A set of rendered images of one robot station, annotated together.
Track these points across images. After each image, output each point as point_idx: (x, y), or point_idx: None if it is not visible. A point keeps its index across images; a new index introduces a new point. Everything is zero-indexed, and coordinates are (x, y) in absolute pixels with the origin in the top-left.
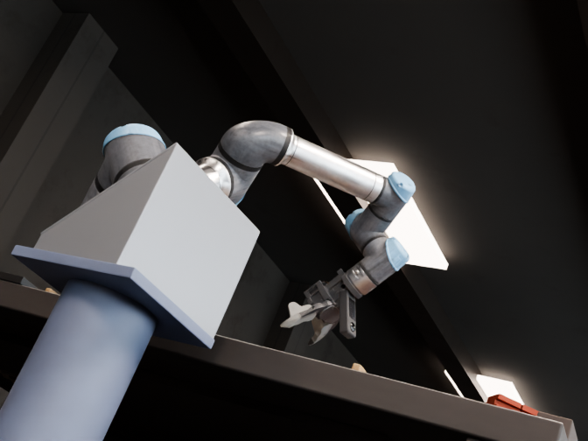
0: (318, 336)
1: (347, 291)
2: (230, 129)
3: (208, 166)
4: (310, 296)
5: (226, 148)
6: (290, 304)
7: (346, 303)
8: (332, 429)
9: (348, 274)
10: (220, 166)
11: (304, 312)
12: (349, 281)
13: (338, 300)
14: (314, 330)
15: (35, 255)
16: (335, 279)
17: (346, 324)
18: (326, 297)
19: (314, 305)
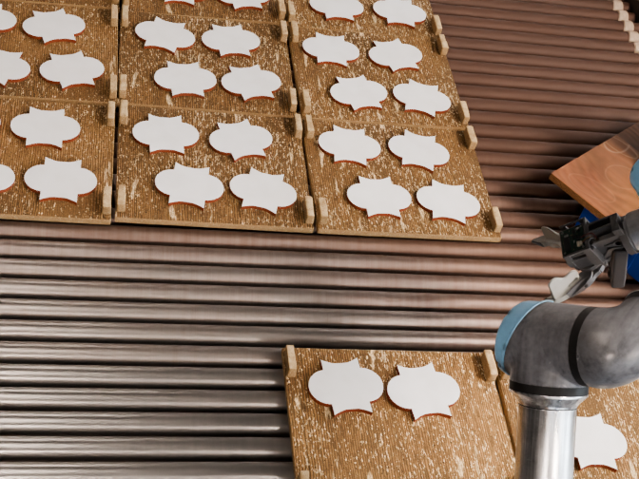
0: (554, 247)
1: (628, 253)
2: (602, 369)
3: (567, 410)
4: (572, 261)
5: (594, 387)
6: (551, 283)
7: (626, 264)
8: None
9: (636, 245)
10: (581, 401)
11: (574, 292)
12: (635, 248)
13: (609, 255)
14: (544, 234)
15: None
16: (609, 239)
17: (624, 282)
18: (599, 263)
19: (587, 283)
